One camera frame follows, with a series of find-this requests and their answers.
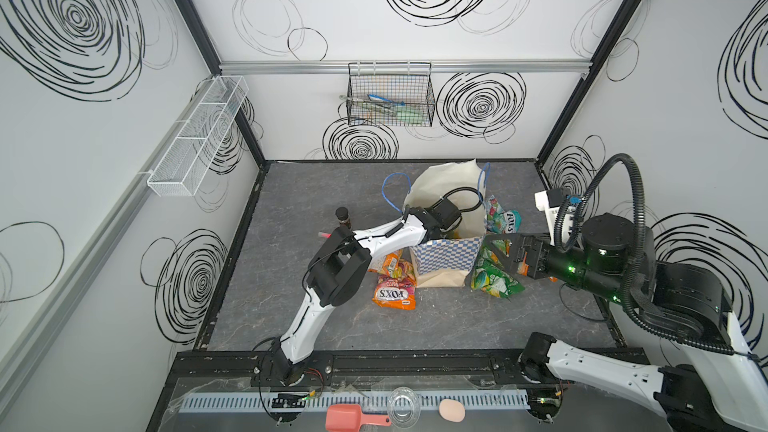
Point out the grey slotted cable duct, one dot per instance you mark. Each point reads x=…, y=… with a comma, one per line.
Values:
x=371, y=401

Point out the black wire wall basket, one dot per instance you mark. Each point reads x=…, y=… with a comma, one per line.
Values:
x=409, y=82

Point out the pink oval sponge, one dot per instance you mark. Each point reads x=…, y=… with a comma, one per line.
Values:
x=451, y=410

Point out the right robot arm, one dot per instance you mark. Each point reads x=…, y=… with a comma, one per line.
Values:
x=719, y=386

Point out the orange Fox's candy bag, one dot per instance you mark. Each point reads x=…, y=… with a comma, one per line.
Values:
x=396, y=294

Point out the pink plastic scoop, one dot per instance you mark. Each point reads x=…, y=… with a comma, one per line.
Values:
x=350, y=418

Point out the green snack packet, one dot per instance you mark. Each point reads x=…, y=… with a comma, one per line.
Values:
x=495, y=282
x=496, y=251

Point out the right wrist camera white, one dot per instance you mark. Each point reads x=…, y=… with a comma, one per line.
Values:
x=549, y=202

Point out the checkered paper bag blue handles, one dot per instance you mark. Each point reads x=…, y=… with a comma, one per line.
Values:
x=447, y=260

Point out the clear acrylic wall shelf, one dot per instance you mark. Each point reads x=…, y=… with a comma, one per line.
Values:
x=208, y=141

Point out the orange fruit snack packet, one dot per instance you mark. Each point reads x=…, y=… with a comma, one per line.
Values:
x=394, y=266

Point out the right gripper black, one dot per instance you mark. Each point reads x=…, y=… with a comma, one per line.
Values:
x=528, y=258

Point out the teal Fox's candy bag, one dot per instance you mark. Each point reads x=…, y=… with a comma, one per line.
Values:
x=499, y=220

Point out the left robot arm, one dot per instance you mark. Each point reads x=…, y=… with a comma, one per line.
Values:
x=335, y=273

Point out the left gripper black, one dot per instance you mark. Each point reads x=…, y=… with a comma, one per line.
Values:
x=447, y=216

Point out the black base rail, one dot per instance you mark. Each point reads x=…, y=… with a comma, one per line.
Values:
x=500, y=366

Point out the small dark spice bottle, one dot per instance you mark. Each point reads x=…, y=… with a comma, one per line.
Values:
x=343, y=217

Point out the items in wire basket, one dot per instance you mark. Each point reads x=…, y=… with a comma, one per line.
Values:
x=375, y=108

